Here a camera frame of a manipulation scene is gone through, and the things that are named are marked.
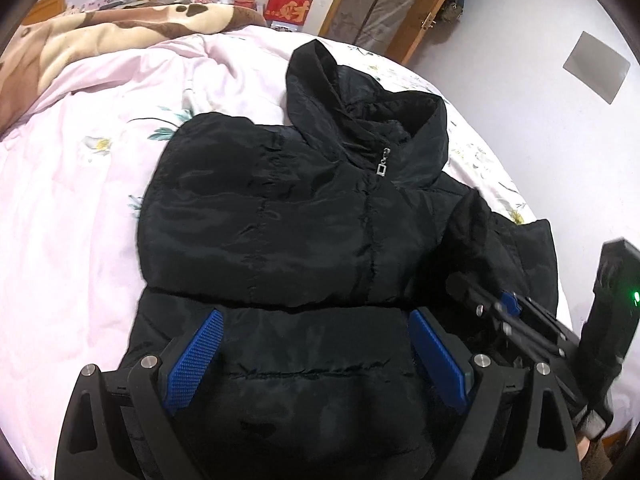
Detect person's right forearm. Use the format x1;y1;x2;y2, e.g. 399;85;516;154
577;435;632;480

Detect grey wall panel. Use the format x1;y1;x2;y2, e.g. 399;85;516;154
562;30;631;106

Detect brown and cream printed blanket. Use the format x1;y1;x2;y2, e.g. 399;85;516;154
0;2;267;132

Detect red gift box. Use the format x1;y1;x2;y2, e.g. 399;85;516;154
264;0;314;30

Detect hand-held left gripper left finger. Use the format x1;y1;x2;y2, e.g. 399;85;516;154
52;308;225;480

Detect pink floral bed sheet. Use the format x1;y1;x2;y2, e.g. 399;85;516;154
0;25;532;480

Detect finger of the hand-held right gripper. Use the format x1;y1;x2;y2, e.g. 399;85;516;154
446;271;565;362
499;292;578;348

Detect black hooded puffer jacket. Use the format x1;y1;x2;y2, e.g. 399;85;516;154
120;38;560;480

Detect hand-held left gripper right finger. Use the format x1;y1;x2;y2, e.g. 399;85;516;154
408;308;584;480

